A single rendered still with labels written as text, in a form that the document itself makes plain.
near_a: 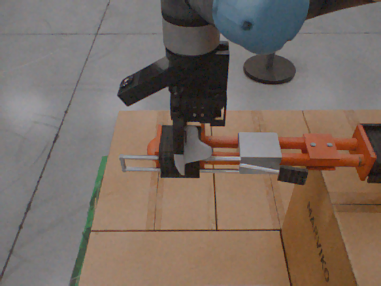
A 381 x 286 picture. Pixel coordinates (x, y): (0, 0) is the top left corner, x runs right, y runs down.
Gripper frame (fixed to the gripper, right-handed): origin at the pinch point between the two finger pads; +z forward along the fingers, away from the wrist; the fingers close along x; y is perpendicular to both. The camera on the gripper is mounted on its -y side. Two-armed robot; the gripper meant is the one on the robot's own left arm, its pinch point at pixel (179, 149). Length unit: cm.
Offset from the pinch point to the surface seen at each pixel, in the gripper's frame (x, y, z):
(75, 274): 27, -51, 108
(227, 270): 4, 12, 54
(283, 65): 198, 65, 104
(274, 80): 177, 56, 104
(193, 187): 34, 1, 53
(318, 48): 229, 100, 107
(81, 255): 36, -51, 108
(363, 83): 179, 122, 107
